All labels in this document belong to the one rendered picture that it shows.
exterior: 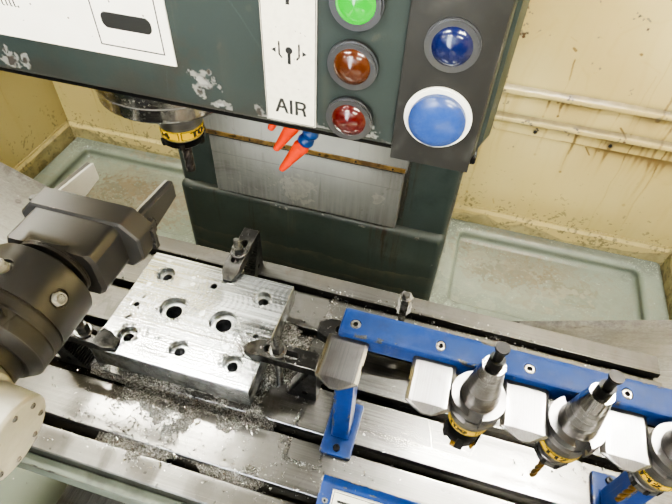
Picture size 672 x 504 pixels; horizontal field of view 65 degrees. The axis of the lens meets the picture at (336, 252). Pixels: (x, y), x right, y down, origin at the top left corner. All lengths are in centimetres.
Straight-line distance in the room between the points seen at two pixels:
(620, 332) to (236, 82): 122
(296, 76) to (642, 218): 150
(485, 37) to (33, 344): 37
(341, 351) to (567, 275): 116
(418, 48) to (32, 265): 33
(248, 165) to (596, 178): 94
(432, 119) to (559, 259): 149
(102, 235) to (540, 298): 134
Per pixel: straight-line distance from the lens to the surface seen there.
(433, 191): 121
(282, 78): 31
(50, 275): 47
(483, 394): 61
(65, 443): 104
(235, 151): 126
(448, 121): 29
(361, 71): 28
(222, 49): 32
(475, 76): 28
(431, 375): 66
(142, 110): 56
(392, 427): 97
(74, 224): 51
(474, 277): 162
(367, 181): 118
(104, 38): 36
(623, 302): 174
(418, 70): 28
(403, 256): 134
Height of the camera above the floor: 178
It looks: 48 degrees down
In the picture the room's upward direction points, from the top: 3 degrees clockwise
